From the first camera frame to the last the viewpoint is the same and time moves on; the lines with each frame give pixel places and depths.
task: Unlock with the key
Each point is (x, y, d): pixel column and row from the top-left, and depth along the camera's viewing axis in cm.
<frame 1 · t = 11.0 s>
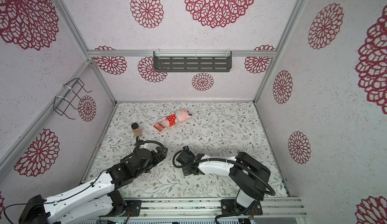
left hand: (163, 155, 79), fingers open
right hand: (186, 166, 87), fingers closed
pink plush pig toy: (180, 115, 105), point 8 cm above the table
red playing card box: (159, 127, 105), point 2 cm above the table
brown spice jar black lid: (136, 130, 98), point 7 cm above the table

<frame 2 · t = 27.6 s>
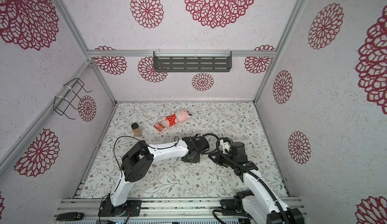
left hand: (192, 161, 90), fingers open
right hand: (208, 154, 81), fingers closed
the named things where they were.

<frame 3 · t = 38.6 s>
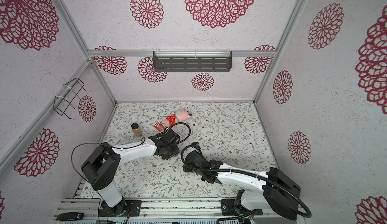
left hand: (176, 154, 90), fingers open
right hand: (182, 160, 80), fingers closed
the named things where they were.

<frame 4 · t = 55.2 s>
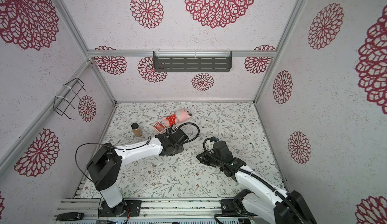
left hand: (178, 150, 89), fingers open
right hand: (195, 155, 80), fingers closed
the named things where they were.

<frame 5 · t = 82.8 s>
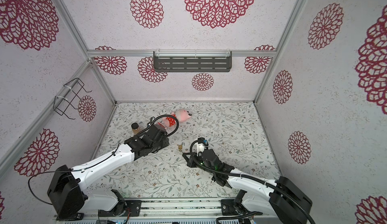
left hand: (167, 142, 83), fingers open
right hand: (181, 154, 76), fingers closed
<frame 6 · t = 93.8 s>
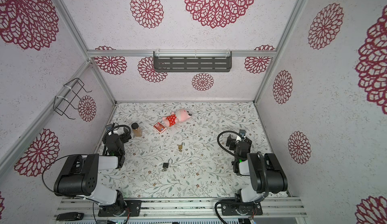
left hand: (117, 133, 92), fingers open
right hand: (239, 134, 92), fingers open
black padlock: (166, 165, 89), on the table
